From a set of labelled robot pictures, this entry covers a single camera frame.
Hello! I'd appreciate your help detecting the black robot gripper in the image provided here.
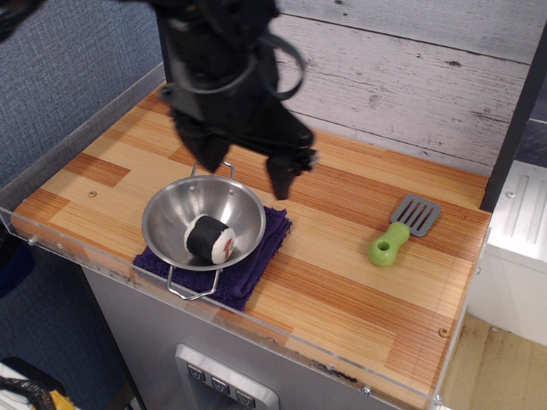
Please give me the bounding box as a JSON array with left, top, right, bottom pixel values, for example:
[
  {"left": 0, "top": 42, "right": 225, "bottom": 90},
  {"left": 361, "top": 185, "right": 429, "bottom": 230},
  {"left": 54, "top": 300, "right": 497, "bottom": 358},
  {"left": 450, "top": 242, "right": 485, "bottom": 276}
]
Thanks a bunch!
[{"left": 161, "top": 55, "right": 316, "bottom": 200}]

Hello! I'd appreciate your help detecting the black and white sushi roll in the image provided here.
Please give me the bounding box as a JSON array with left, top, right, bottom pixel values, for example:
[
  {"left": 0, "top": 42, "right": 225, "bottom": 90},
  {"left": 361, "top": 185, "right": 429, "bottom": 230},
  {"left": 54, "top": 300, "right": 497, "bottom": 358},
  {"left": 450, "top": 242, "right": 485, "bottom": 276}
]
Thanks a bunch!
[{"left": 184, "top": 214, "right": 236, "bottom": 265}]

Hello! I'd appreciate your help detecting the steel bowl with wire handles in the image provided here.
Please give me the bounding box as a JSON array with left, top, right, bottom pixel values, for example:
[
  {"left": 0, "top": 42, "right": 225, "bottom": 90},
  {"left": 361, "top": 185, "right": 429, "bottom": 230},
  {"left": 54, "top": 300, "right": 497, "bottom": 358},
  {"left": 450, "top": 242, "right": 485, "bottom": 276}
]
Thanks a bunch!
[{"left": 141, "top": 161, "right": 267, "bottom": 301}]

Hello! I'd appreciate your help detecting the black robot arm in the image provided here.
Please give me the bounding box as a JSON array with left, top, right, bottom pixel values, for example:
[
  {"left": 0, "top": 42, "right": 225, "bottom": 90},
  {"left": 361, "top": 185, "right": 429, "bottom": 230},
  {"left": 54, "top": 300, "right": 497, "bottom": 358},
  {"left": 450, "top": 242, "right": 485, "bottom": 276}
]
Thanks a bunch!
[{"left": 1, "top": 1, "right": 316, "bottom": 200}]

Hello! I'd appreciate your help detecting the green and grey toy spatula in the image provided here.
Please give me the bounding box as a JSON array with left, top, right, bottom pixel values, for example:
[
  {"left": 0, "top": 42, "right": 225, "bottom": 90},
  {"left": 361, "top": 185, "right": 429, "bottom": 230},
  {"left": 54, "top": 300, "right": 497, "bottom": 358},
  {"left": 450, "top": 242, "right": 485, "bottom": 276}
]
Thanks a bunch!
[{"left": 368, "top": 194, "right": 441, "bottom": 267}]

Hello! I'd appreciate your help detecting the purple cloth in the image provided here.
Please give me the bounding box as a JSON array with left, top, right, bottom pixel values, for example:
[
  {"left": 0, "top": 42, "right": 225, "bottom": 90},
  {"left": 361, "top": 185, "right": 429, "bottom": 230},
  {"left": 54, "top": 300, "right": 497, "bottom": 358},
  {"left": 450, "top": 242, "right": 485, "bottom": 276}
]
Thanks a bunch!
[{"left": 133, "top": 207, "right": 292, "bottom": 311}]

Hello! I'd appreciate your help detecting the clear acrylic table guard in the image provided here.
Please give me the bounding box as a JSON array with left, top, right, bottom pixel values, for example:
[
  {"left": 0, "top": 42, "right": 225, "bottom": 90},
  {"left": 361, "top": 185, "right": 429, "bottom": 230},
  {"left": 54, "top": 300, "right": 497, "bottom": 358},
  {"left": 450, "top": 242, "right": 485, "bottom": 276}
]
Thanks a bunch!
[{"left": 1, "top": 67, "right": 490, "bottom": 409}]

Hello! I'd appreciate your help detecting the silver dispenser button panel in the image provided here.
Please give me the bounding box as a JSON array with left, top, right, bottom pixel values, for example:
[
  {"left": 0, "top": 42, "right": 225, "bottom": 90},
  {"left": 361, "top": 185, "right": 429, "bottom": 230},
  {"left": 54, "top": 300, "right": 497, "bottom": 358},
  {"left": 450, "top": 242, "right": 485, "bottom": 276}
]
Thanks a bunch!
[{"left": 174, "top": 343, "right": 279, "bottom": 409}]

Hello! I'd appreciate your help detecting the white metal cabinet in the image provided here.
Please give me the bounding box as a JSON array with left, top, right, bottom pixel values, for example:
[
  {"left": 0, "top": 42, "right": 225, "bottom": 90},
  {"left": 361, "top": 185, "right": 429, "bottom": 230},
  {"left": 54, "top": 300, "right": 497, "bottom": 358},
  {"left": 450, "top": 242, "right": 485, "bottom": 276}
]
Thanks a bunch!
[{"left": 468, "top": 161, "right": 546, "bottom": 345}]

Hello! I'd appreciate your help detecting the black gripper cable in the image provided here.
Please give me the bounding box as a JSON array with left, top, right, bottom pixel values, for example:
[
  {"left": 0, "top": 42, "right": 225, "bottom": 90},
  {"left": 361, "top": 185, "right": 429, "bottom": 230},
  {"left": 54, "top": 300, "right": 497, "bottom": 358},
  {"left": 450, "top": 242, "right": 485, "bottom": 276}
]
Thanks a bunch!
[{"left": 187, "top": 32, "right": 307, "bottom": 103}]

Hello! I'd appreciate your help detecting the dark grey right post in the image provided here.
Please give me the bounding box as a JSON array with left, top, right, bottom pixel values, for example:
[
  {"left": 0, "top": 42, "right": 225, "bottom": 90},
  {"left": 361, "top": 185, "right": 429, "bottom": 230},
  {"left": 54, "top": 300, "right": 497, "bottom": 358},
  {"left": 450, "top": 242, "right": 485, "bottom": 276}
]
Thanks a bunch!
[{"left": 479, "top": 26, "right": 546, "bottom": 213}]

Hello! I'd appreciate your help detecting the black braided cable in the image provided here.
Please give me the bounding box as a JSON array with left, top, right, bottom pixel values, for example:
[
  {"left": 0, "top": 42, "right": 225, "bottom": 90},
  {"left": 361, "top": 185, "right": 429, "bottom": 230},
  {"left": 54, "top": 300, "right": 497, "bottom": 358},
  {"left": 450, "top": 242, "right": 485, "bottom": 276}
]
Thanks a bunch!
[{"left": 0, "top": 375, "right": 61, "bottom": 410}]

